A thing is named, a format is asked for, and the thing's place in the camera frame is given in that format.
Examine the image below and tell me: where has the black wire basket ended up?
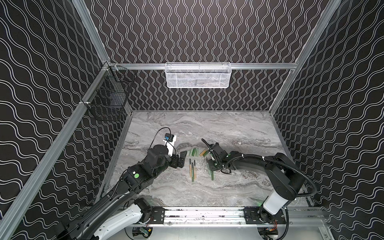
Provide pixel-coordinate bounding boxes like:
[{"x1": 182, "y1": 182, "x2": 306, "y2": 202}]
[{"x1": 85, "y1": 62, "x2": 137, "y2": 122}]

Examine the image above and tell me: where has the white wire mesh basket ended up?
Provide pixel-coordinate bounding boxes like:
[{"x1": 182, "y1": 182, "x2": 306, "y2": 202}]
[{"x1": 165, "y1": 62, "x2": 232, "y2": 89}]

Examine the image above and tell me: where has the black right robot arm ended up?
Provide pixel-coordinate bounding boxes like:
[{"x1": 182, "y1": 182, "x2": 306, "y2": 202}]
[{"x1": 207, "y1": 143, "x2": 306, "y2": 218}]

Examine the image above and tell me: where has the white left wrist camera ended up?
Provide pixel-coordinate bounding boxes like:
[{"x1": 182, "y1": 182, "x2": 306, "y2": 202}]
[{"x1": 163, "y1": 133, "x2": 177, "y2": 157}]

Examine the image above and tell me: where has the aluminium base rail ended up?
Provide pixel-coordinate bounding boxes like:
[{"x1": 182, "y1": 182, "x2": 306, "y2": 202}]
[{"x1": 83, "y1": 206, "x2": 328, "y2": 228}]

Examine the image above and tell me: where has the left camera black cable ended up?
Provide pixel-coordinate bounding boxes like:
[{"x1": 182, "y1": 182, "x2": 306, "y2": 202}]
[{"x1": 149, "y1": 127, "x2": 172, "y2": 150}]

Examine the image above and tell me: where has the dark green marker pen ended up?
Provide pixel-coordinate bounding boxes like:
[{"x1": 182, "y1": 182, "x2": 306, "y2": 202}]
[{"x1": 191, "y1": 163, "x2": 195, "y2": 183}]

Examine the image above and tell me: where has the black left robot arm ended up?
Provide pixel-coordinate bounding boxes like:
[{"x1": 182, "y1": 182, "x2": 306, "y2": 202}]
[{"x1": 56, "y1": 145, "x2": 187, "y2": 240}]

